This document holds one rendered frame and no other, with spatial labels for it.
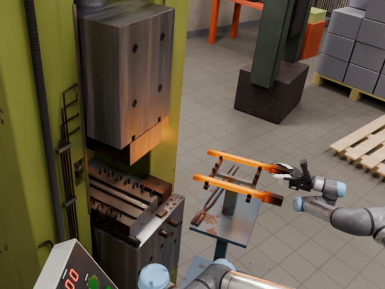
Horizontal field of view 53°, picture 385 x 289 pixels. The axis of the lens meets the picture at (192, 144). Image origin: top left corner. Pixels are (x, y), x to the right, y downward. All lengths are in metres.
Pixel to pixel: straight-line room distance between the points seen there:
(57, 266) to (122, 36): 0.66
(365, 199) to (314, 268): 1.03
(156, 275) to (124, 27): 0.66
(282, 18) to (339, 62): 1.74
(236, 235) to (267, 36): 2.56
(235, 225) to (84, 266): 1.02
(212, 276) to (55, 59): 0.72
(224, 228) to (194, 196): 1.22
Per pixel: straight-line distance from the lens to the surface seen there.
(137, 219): 1.58
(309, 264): 2.93
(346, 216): 1.71
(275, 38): 4.08
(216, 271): 1.04
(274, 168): 2.02
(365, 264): 3.11
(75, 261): 1.20
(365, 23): 5.36
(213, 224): 2.03
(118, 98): 1.18
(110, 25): 1.11
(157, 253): 1.77
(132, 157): 1.35
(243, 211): 2.13
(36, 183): 1.25
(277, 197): 1.82
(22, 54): 1.07
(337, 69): 5.59
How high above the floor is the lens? 2.08
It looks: 33 degrees down
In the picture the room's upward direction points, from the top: 6 degrees clockwise
